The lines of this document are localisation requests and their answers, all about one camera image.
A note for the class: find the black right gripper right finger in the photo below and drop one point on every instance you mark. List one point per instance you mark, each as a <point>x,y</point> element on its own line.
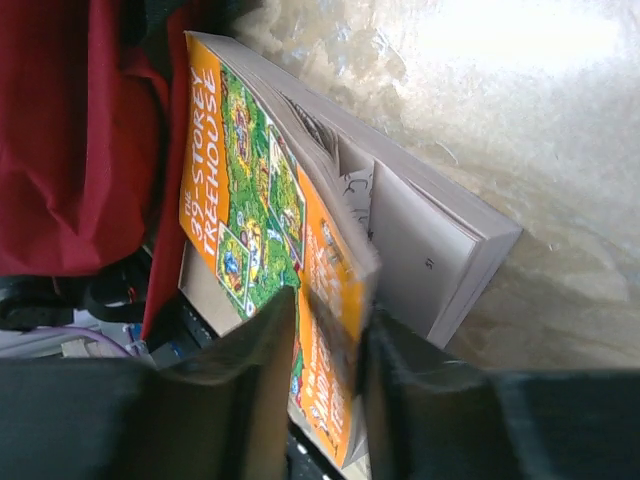
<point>430,415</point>

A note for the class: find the red backpack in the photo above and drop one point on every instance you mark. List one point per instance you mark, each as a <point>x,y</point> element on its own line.
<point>94,106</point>

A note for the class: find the orange treehouse book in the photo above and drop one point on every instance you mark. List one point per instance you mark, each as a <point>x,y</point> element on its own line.
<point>282,187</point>

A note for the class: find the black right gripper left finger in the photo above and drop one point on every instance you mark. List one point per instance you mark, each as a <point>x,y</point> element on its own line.
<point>220,414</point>

